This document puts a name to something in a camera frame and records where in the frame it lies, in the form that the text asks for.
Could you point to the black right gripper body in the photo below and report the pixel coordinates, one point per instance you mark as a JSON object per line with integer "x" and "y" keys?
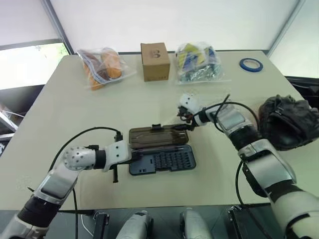
{"x": 185, "y": 115}

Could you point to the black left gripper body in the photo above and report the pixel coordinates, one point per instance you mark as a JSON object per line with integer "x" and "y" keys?
{"x": 133, "y": 156}

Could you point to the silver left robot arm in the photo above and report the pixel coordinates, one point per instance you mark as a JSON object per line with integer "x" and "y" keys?
{"x": 74, "y": 156}

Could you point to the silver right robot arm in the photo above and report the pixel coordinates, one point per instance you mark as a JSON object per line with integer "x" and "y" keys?
{"x": 264, "y": 159}

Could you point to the dark screwdriver bit case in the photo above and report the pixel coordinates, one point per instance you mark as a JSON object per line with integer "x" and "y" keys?
{"x": 159, "y": 135}

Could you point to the black block under table edge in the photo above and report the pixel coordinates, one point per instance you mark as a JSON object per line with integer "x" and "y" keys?
{"x": 101, "y": 225}
{"x": 238, "y": 221}

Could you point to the plastic bag with blue packets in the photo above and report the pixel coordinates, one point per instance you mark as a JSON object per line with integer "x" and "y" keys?
{"x": 197, "y": 62}

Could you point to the silver rounded robot leg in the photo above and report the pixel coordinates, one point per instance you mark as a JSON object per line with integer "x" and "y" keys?
{"x": 194, "y": 224}
{"x": 134, "y": 226}

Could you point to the brown cardboard box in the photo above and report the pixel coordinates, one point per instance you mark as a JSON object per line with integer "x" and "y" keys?
{"x": 155, "y": 64}

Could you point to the blue tape roll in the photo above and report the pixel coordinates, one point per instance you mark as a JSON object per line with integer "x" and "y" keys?
{"x": 243, "y": 66}

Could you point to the plastic bag with orange items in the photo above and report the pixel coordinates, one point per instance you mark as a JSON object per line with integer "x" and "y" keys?
{"x": 107, "y": 64}

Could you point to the black leather baseball glove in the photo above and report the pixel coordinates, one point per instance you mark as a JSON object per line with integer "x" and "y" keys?
{"x": 286, "y": 119}

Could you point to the dark furniture beside table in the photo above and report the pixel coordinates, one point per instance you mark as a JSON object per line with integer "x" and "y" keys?
{"x": 17, "y": 99}

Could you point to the black object behind table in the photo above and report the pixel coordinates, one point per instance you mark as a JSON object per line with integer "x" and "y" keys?
{"x": 306, "y": 87}

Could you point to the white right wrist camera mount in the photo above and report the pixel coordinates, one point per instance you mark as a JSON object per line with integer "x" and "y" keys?
{"x": 189, "y": 102}

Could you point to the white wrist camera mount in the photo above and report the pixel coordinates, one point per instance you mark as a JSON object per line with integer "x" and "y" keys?
{"x": 189, "y": 102}
{"x": 117, "y": 153}

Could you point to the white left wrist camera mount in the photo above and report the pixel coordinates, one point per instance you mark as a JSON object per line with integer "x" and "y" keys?
{"x": 117, "y": 153}

